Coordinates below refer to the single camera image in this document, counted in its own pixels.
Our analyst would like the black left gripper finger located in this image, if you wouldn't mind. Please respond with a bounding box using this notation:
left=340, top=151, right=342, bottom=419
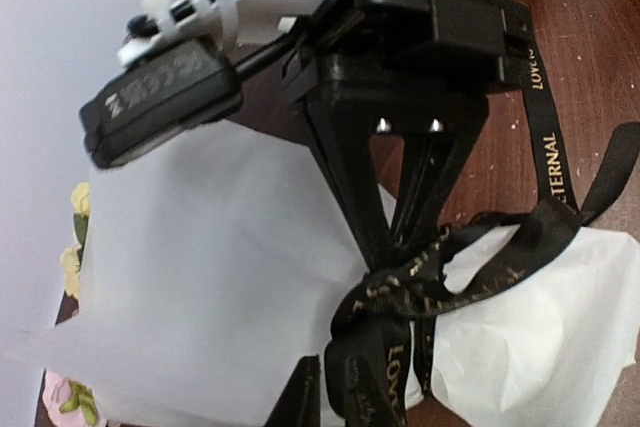
left=267, top=356, right=321, bottom=427

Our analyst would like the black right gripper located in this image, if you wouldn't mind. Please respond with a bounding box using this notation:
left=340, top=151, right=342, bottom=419
left=283, top=0, right=533, bottom=271

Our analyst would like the black strap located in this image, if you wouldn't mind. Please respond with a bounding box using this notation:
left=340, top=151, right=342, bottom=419
left=322, top=41, right=640, bottom=427

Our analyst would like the white wrapping paper sheet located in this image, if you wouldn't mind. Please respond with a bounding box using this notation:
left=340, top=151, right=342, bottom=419
left=42, top=119, right=640, bottom=427

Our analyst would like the large yellow flower bunch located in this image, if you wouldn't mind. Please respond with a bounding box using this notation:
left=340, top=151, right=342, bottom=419
left=60, top=182, right=91, bottom=301

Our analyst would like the pink flower stem two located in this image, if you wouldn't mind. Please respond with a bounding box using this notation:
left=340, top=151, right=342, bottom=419
left=41, top=370, right=108, bottom=427

